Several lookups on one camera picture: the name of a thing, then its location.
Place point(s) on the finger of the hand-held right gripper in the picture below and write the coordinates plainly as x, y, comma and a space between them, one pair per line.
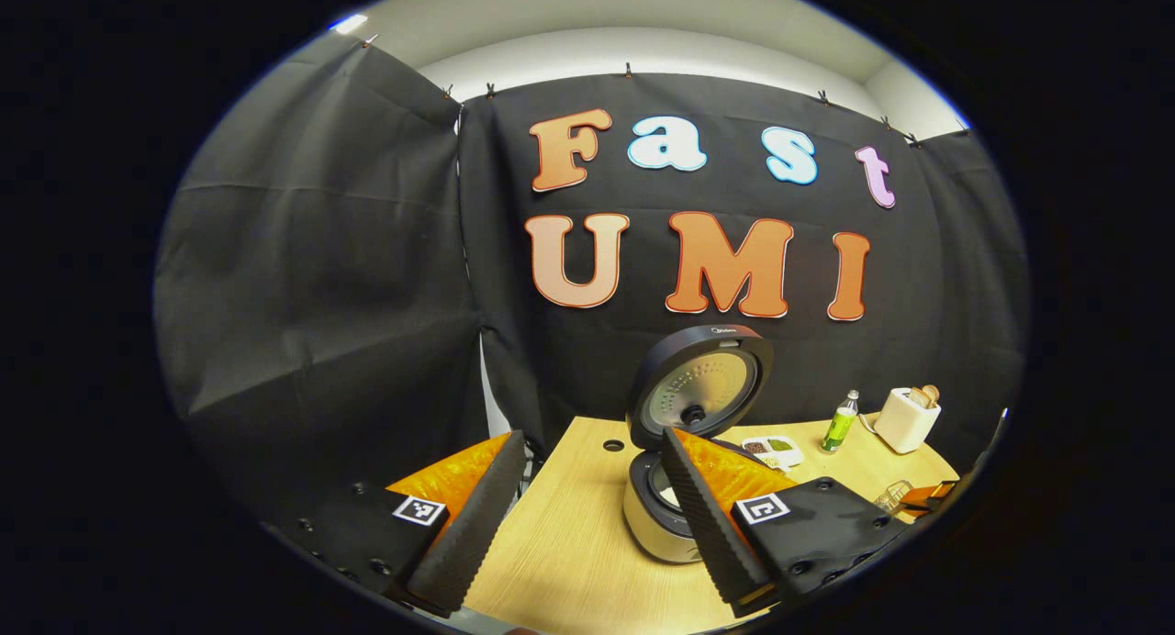
920, 504

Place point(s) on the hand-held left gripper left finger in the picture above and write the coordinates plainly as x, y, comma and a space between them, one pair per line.
477, 525

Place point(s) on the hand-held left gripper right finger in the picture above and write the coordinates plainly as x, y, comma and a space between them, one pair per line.
702, 525

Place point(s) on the black rice cooker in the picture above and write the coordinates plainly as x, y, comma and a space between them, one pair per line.
707, 387

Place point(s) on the white toaster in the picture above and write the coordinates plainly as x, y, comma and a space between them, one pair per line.
904, 426

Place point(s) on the toast bread slice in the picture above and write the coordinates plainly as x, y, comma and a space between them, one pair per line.
918, 398
931, 395

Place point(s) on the white divided dish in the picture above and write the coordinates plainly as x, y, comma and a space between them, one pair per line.
791, 458

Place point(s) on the green drink bottle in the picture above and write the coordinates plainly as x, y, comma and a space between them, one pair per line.
837, 428

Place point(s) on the ceiling light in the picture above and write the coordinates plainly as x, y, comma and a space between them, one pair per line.
350, 24

